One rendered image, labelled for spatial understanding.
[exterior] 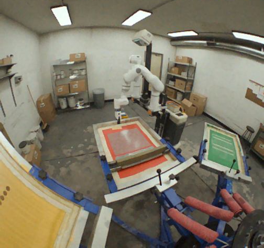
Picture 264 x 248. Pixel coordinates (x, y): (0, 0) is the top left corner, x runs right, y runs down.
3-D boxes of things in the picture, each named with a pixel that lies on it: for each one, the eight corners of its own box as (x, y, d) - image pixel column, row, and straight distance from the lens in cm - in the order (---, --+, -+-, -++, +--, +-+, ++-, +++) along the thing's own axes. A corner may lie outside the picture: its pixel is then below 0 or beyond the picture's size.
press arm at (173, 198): (156, 187, 74) (157, 184, 70) (164, 183, 77) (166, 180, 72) (171, 209, 72) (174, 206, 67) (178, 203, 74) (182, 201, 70)
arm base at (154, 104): (156, 104, 140) (157, 92, 135) (162, 108, 131) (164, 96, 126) (146, 106, 131) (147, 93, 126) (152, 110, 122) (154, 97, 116)
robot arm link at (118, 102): (127, 96, 120) (129, 99, 111) (127, 105, 124) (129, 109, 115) (113, 97, 118) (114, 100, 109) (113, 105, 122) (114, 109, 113)
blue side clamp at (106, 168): (100, 160, 91) (98, 155, 86) (106, 159, 92) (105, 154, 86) (110, 194, 76) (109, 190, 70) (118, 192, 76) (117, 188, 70)
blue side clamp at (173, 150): (158, 144, 107) (159, 138, 103) (162, 142, 110) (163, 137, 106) (177, 166, 95) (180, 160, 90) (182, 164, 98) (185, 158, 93)
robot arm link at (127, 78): (139, 65, 117) (143, 66, 102) (136, 85, 119) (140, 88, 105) (123, 64, 113) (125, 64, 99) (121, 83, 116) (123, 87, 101)
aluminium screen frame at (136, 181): (92, 127, 127) (92, 124, 125) (139, 118, 140) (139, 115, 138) (112, 193, 75) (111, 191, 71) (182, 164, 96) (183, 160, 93)
